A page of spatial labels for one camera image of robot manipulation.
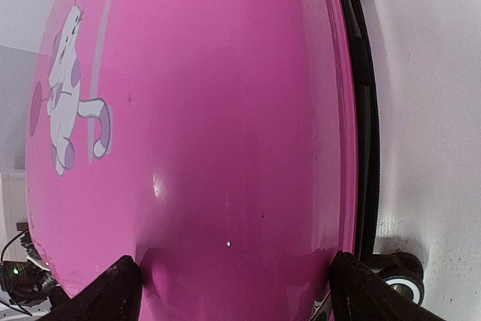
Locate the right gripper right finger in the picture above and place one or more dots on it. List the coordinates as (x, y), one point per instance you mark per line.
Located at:
(357, 293)

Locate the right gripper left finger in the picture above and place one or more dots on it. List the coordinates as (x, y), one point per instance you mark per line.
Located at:
(114, 295)

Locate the pink hard-shell suitcase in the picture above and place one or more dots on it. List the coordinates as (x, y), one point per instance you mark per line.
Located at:
(230, 147)

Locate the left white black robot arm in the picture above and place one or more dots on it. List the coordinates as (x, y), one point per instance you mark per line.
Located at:
(28, 288)

